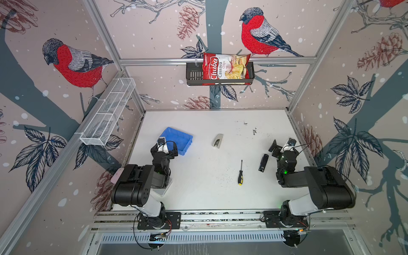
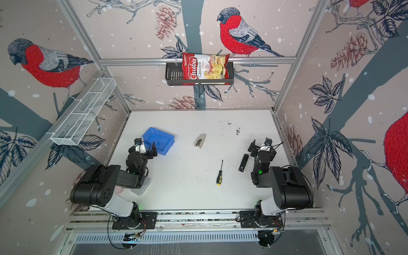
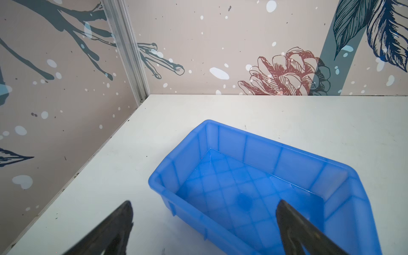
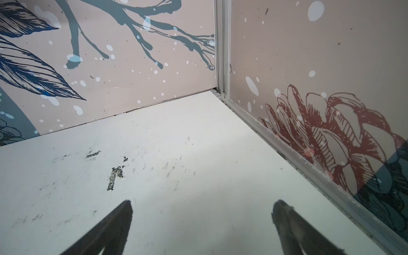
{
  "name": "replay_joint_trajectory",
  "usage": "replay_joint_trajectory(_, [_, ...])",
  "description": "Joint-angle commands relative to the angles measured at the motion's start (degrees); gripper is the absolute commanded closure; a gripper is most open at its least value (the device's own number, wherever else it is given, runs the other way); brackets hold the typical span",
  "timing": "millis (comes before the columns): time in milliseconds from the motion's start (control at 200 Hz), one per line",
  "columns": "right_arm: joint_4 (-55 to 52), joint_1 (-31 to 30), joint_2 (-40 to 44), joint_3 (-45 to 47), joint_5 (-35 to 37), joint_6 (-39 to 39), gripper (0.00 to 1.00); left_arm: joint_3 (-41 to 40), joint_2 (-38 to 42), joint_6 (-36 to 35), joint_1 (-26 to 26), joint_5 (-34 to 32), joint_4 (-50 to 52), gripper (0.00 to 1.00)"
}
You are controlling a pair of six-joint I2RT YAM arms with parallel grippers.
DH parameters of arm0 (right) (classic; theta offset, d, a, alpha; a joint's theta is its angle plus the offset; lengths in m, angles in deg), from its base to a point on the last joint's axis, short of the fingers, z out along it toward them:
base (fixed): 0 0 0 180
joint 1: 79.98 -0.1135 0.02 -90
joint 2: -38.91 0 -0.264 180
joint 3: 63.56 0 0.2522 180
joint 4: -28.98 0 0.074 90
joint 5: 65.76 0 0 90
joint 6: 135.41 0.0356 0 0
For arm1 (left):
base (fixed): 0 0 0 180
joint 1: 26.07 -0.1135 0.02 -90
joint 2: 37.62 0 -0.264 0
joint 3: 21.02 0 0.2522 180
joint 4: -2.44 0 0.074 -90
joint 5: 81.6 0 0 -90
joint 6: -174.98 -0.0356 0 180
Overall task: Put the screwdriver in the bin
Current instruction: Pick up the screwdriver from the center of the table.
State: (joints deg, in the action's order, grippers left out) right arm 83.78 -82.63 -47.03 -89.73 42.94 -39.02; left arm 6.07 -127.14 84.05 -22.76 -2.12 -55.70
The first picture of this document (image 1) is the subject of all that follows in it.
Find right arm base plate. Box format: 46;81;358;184
261;210;309;228

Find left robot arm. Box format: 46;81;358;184
111;141;178;230

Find black yellow screwdriver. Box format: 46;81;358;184
238;161;243;186

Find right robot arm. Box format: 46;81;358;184
269;138;356;227

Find black rectangular device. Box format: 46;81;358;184
258;154;269;172

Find white wire wall basket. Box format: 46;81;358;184
80;78;136;146

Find red cassava chips bag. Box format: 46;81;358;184
203;53;251;80

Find blue plastic bin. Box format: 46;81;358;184
160;127;193;156

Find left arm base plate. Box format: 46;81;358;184
136;212;181;230

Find black wall basket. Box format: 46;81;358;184
185;61;256;87

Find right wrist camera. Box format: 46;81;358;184
287;138;296;147

